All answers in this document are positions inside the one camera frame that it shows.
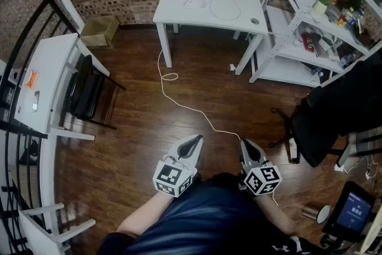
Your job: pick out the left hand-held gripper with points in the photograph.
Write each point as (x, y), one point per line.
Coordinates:
(174, 179)

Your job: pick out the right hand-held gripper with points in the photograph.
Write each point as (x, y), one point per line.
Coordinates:
(262, 180)

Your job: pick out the white power strip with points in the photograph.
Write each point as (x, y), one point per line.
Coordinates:
(195, 3)

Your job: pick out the person's left forearm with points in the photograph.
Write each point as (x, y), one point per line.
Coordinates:
(143, 215)

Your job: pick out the person's right forearm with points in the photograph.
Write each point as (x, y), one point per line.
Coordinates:
(276, 216)

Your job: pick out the person's dark clothing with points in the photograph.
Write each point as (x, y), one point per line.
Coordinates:
(209, 218)

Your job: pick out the copper metal cylinder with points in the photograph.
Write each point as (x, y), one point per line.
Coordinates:
(310, 210)

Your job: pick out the black office chair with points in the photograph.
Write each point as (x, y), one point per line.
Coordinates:
(328, 116)

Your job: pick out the white paper scrap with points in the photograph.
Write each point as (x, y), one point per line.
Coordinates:
(232, 67)

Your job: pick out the round mirror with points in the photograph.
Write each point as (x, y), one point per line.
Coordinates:
(323, 215)

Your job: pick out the white metal shelving unit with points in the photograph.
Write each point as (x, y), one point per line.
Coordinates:
(294, 56)

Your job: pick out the black screen on stand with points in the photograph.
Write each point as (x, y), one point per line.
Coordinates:
(353, 212)

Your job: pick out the black folding chair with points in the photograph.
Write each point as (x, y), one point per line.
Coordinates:
(86, 89)

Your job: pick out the red box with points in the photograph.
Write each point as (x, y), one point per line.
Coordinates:
(310, 41)

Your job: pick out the clear plastic bottle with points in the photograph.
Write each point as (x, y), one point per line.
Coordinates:
(347, 60)

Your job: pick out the open cardboard box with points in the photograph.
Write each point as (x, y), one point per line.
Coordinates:
(100, 33)

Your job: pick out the white square table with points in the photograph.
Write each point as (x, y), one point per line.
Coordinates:
(235, 3)

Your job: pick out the white narrow desk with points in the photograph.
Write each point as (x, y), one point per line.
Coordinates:
(50, 68)

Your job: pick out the colourful toy figures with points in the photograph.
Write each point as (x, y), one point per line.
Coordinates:
(349, 19)

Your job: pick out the red flowers in white pot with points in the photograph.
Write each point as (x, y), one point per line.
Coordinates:
(323, 1)

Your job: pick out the orange flat object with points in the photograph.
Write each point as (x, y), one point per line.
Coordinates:
(32, 79)

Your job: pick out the black metal railing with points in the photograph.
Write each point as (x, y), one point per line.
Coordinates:
(18, 47)

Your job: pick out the white furniture frame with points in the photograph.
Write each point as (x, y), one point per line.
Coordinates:
(38, 233)

